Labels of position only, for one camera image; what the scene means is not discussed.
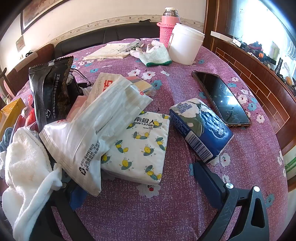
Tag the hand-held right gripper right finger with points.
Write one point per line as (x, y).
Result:
(208, 183)

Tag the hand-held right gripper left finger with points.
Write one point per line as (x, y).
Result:
(74, 199)

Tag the blue floral tissue pack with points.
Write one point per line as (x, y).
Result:
(203, 129)

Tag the white towel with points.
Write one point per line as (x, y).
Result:
(20, 166)

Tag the clear striped plastic bag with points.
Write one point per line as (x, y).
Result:
(92, 129)

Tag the white lemon print tissue pack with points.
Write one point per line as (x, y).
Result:
(138, 148)

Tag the yellow-edged cardboard tray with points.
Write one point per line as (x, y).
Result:
(10, 113)

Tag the black foil packet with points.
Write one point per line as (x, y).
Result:
(50, 92)

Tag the white plastic bag red print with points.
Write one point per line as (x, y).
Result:
(103, 84)

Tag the black smartphone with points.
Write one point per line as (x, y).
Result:
(219, 97)

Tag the yellow sponge in clear packet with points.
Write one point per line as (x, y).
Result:
(143, 87)

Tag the wooden sideboard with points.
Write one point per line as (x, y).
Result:
(254, 76)

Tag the white knit glove green cuff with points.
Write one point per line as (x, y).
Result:
(155, 56)

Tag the clutter on sideboard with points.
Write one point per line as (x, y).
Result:
(261, 53)

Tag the white plastic jar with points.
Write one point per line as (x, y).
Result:
(185, 44)

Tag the dark wooden chair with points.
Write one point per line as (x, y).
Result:
(4, 76)

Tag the flat white box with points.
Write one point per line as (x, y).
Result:
(219, 34)

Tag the stack of papers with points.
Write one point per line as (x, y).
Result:
(106, 52)

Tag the white and blue medicine box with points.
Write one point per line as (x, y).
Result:
(131, 45)

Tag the small framed picture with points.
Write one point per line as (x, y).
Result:
(20, 43)

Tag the pink thermos with knit sleeve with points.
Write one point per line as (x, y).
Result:
(167, 20)

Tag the large framed painting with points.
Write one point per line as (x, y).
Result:
(39, 11)

